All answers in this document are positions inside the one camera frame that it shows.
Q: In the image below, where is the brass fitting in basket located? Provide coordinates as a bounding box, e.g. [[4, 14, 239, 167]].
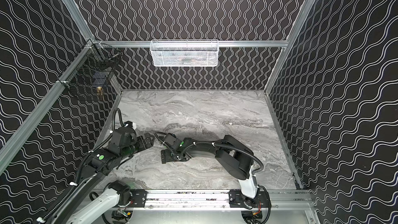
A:
[[96, 87, 103, 97]]

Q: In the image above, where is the white mesh wall basket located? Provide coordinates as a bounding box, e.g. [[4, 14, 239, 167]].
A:
[[150, 39, 220, 67]]

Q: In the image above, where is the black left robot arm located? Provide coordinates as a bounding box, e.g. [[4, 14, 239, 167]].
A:
[[36, 108, 155, 224]]

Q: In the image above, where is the black wire wall basket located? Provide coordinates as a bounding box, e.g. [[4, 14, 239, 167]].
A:
[[62, 43, 122, 102]]

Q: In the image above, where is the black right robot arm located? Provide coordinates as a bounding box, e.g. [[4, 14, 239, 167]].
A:
[[154, 132, 264, 209]]

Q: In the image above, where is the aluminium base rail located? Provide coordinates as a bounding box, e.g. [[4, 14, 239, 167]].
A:
[[126, 189, 313, 211]]

